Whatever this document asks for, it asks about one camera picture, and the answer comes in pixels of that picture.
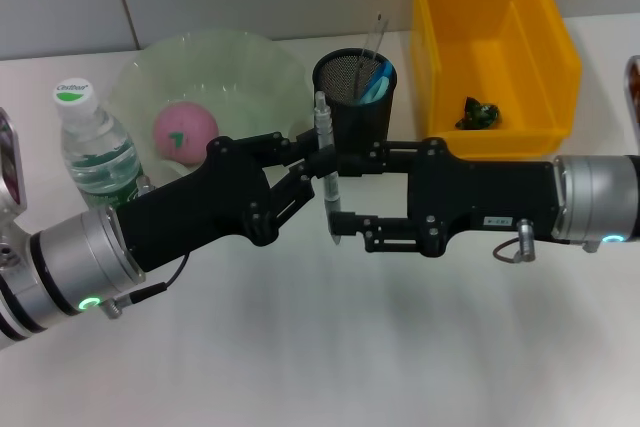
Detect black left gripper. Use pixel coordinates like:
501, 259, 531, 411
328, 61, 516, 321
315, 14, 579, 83
114, 129, 342, 273

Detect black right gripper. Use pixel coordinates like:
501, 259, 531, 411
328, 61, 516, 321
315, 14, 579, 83
329, 135, 562, 258

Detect silver clear pen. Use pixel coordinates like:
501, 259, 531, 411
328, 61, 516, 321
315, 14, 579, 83
312, 89, 345, 248

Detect blue scissors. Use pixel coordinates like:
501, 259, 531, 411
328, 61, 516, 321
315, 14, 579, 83
356, 59, 395, 107

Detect pink peach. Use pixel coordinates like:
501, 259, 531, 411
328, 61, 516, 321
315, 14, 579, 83
153, 100, 220, 167

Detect dark green plastic wrapper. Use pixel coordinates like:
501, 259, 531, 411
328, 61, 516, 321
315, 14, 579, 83
454, 95, 503, 131

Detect clear plastic ruler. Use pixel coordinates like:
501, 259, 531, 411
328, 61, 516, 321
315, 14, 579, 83
353, 12, 391, 99

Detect clear water bottle green label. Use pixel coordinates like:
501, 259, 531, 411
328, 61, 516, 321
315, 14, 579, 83
51, 79, 147, 212

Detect black mesh pen holder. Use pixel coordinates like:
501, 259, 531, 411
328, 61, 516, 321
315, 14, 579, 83
312, 48, 400, 154

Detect translucent green fruit bowl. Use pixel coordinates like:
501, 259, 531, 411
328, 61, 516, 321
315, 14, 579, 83
107, 29, 311, 184

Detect yellow plastic bin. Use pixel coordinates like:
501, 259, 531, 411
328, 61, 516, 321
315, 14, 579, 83
409, 0, 585, 161

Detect right gripper cable with connectors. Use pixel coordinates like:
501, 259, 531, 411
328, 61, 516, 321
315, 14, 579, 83
491, 218, 602, 265

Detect gripper cable with connectors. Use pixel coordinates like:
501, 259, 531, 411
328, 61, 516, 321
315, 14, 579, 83
101, 174, 192, 322
491, 218, 602, 265

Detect left gripper cable with connectors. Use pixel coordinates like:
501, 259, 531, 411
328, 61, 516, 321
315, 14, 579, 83
101, 174, 192, 322

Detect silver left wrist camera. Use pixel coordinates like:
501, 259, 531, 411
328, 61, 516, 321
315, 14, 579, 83
0, 105, 30, 271

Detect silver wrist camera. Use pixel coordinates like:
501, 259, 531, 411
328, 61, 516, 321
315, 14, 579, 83
624, 53, 640, 144
0, 105, 30, 271

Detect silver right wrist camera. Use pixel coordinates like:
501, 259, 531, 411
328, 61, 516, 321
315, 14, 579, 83
624, 53, 640, 144

